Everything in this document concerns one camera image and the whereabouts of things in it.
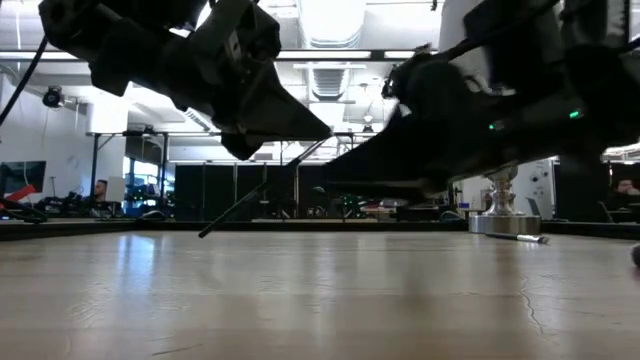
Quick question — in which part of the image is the black overhead crossbar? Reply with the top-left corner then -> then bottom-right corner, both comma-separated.
0,48 -> 421,63

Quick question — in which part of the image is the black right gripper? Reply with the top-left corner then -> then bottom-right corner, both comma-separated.
324,44 -> 601,204

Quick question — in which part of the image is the white shade silver table lamp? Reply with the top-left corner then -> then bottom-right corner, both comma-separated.
437,0 -> 544,236

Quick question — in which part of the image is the dark wall monitor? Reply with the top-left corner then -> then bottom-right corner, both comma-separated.
0,160 -> 48,195

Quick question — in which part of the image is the person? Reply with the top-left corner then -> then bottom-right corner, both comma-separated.
605,178 -> 640,214
92,178 -> 111,204

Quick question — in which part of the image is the thin black makeup brush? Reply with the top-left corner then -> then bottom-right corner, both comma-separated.
197,139 -> 330,240
483,231 -> 552,246

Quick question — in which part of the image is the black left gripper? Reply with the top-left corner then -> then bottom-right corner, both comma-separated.
89,0 -> 333,161

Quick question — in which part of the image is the white box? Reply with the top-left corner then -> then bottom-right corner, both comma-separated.
105,175 -> 126,204

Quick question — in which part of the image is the red and black machine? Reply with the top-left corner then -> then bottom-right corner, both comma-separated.
0,183 -> 49,224

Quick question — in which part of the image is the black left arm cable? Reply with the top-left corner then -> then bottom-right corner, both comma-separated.
0,36 -> 50,127

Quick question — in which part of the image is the black ceiling spotlight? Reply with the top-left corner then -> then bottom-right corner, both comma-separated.
41,85 -> 65,109

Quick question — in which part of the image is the silver ventilation duct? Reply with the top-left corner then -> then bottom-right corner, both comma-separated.
296,0 -> 368,104

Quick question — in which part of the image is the black partition wall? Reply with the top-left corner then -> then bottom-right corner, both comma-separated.
173,163 -> 359,221
553,159 -> 640,224

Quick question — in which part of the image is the black metal rig frame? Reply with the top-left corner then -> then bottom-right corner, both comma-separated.
0,209 -> 640,242

